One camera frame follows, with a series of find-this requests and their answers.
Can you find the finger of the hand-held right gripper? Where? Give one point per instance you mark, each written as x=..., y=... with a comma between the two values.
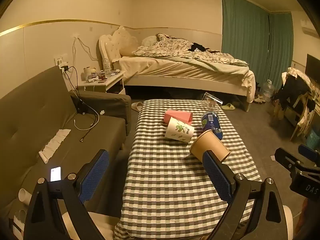
x=308, y=150
x=283, y=156

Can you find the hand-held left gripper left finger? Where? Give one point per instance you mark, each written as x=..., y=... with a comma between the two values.
x=94, y=178

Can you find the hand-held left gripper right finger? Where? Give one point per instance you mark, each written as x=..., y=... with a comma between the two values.
x=217, y=175

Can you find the brown paper cup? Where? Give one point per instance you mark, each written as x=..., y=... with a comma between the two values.
x=208, y=145

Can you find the person's right forearm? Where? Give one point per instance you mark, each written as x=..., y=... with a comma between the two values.
x=303, y=220

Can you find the white printed paper cup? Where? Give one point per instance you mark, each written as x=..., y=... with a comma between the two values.
x=178, y=130

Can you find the clear plastic cup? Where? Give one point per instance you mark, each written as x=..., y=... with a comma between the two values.
x=211, y=102

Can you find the teal plastic basket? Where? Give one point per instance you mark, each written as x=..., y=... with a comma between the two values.
x=313, y=138

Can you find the wooden chair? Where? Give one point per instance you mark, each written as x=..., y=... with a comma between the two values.
x=301, y=115

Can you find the smartphone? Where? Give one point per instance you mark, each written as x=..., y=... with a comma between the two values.
x=55, y=174

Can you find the blue printed can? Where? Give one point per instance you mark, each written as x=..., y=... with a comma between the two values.
x=212, y=123

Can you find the checked tablecloth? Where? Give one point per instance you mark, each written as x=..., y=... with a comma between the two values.
x=165, y=180

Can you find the white folded paper towel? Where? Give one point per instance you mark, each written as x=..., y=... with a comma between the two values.
x=55, y=142

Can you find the dark clothes pile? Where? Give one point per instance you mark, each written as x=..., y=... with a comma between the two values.
x=292, y=90

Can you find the large water jug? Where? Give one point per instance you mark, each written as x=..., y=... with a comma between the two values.
x=268, y=88

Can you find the pink box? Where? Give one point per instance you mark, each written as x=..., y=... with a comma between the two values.
x=178, y=116

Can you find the olive green sofa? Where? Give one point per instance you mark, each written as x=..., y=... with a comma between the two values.
x=37, y=120

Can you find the black television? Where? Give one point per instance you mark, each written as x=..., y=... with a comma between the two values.
x=313, y=67

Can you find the beige slipper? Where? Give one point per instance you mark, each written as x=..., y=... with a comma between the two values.
x=137, y=106

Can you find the white nightstand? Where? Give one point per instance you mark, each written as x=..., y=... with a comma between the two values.
x=105, y=85

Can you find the toilet paper roll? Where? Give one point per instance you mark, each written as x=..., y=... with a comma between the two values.
x=87, y=73

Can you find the white bed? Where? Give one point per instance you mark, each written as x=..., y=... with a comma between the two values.
x=180, y=72

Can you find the clear water bottle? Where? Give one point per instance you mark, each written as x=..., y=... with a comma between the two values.
x=107, y=66

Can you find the green curtain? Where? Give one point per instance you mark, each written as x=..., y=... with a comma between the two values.
x=250, y=42

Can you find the white air conditioner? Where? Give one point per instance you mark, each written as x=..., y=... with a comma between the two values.
x=309, y=28

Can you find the black garment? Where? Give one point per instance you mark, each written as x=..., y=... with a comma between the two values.
x=198, y=47

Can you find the floral quilt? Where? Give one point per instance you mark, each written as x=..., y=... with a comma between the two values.
x=175, y=47

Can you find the white pillow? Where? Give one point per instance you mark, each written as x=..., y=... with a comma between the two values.
x=150, y=40

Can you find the wall power socket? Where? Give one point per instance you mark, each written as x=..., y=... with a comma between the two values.
x=61, y=61

